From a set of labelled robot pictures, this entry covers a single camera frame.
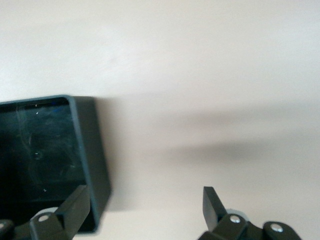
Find black plastic box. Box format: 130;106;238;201
0;94;113;235

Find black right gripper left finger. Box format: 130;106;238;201
0;184;91;240

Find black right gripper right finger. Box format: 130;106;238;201
198;186;301;240

